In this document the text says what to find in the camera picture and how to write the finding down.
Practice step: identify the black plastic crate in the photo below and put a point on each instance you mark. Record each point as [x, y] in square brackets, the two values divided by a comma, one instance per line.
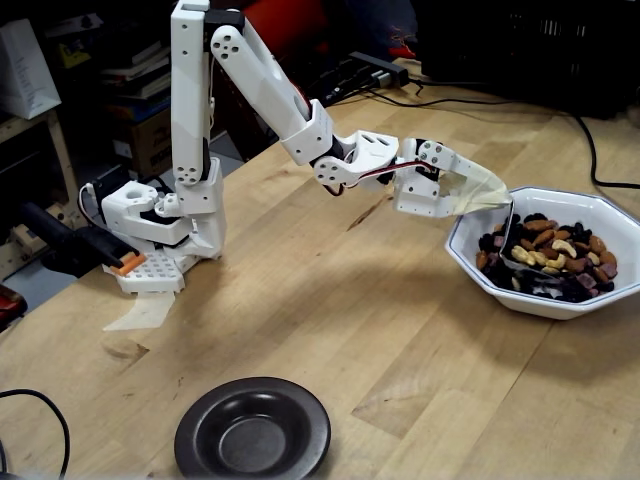
[525, 45]

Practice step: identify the brown printed cardboard box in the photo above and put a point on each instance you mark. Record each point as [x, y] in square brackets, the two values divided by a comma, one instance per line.
[150, 145]

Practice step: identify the dark brown plate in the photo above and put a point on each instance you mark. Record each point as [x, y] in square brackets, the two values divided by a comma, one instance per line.
[250, 440]

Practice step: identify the thick paperback book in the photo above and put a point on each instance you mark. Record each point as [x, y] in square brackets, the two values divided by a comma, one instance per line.
[140, 62]

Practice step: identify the thin paperback book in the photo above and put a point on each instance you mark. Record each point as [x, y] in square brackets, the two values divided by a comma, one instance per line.
[150, 87]

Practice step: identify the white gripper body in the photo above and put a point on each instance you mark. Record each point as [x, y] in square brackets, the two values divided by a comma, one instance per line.
[419, 199]

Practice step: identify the red plastic item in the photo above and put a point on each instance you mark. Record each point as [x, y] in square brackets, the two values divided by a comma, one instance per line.
[10, 305]

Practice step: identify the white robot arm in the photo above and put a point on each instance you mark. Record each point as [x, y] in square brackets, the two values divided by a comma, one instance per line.
[187, 100]

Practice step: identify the beige masking tape wrap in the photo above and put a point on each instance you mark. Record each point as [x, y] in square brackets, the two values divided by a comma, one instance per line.
[480, 192]

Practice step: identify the black clamp orange pad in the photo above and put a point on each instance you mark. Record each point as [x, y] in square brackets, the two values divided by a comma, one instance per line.
[65, 240]

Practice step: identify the light wooden shelf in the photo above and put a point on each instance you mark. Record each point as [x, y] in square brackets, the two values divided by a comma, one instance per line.
[62, 150]

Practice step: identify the bent metal spoon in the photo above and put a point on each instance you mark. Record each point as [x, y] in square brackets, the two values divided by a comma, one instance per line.
[542, 282]

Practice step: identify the taped white gripper finger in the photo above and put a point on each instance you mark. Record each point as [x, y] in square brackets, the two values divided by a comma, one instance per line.
[432, 152]
[452, 205]

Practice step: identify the beige masking tape strip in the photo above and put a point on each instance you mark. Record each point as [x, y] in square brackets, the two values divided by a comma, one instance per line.
[145, 312]

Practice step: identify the red padded chair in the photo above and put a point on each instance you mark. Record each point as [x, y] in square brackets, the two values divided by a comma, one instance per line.
[300, 25]

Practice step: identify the white octagonal bowl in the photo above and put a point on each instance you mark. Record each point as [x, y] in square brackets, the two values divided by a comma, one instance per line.
[565, 200]

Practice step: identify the white cardboard box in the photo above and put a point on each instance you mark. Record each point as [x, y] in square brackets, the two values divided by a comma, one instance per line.
[25, 70]

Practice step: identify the mixed nuts and raisins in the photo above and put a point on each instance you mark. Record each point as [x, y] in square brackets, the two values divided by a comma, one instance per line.
[550, 240]

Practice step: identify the yellow labelled box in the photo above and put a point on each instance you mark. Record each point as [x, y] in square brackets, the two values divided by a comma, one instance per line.
[75, 55]

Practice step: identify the blue book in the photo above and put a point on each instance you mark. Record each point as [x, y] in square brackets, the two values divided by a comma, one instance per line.
[140, 110]

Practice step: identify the blue jeans leg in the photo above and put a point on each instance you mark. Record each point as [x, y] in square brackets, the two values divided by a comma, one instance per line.
[400, 20]

